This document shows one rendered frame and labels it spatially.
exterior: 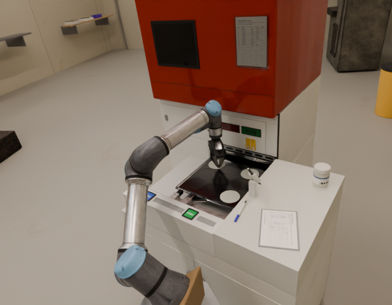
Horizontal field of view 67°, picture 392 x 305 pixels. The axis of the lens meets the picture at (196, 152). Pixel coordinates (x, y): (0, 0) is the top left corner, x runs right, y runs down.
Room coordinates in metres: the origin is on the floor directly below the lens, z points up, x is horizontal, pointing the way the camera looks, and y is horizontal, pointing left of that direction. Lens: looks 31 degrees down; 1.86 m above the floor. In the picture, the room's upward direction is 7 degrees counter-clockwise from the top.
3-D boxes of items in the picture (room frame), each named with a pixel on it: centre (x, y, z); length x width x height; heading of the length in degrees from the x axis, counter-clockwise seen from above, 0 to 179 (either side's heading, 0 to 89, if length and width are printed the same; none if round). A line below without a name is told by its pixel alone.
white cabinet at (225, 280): (1.19, -0.12, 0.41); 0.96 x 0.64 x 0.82; 50
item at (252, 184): (1.08, -0.24, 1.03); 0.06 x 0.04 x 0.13; 140
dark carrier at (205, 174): (1.32, -0.13, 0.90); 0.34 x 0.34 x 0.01; 50
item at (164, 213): (1.08, 0.16, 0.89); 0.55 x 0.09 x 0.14; 50
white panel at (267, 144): (1.62, -0.12, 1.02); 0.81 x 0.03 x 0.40; 50
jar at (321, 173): (1.10, -0.56, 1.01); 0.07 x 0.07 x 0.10
